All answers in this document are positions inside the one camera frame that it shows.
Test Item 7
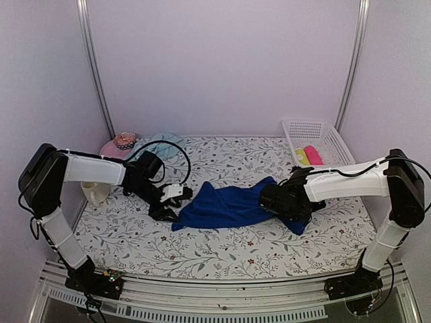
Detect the pink rolled towel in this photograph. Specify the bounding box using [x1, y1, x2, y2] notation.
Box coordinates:
[304, 145, 324, 166]

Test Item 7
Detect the aluminium front rail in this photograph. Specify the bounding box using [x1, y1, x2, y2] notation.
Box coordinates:
[29, 261, 422, 322]

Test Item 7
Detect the light blue towel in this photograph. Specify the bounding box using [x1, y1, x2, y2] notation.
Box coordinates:
[125, 133, 187, 161]

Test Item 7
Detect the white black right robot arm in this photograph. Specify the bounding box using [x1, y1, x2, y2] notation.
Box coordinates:
[259, 149, 430, 293]

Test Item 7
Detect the pink plate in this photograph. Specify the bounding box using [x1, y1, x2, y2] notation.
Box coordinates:
[99, 140, 133, 159]

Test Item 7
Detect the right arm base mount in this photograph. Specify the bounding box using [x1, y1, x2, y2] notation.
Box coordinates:
[324, 268, 383, 300]

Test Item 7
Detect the left aluminium frame post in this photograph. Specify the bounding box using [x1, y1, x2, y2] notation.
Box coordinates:
[76, 0, 115, 139]

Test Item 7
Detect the dark blue towel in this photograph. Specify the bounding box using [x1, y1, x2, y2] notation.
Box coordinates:
[170, 176, 306, 236]

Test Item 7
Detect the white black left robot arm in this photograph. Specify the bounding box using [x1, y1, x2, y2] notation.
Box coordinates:
[18, 143, 193, 292]

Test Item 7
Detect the aluminium frame post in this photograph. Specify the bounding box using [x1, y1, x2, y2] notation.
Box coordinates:
[334, 0, 370, 133]
[76, 0, 115, 139]

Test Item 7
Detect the floral tablecloth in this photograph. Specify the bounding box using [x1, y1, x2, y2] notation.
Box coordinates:
[75, 137, 376, 280]

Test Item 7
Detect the white plastic basket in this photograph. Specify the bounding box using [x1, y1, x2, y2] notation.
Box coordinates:
[281, 119, 356, 167]

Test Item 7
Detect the right aluminium frame post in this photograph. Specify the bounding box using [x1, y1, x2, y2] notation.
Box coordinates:
[334, 0, 370, 133]

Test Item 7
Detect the cream ceramic mug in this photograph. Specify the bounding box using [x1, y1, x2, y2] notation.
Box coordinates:
[80, 182, 110, 207]

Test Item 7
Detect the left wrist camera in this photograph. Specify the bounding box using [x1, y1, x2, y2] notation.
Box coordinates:
[137, 151, 165, 184]

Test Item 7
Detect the yellow rolled towel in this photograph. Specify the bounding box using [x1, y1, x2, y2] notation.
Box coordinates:
[295, 148, 310, 166]

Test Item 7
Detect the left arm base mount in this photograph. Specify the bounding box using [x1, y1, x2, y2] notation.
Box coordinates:
[65, 266, 124, 300]

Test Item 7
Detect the left black camera cable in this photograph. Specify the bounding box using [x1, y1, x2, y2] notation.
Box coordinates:
[129, 140, 191, 189]

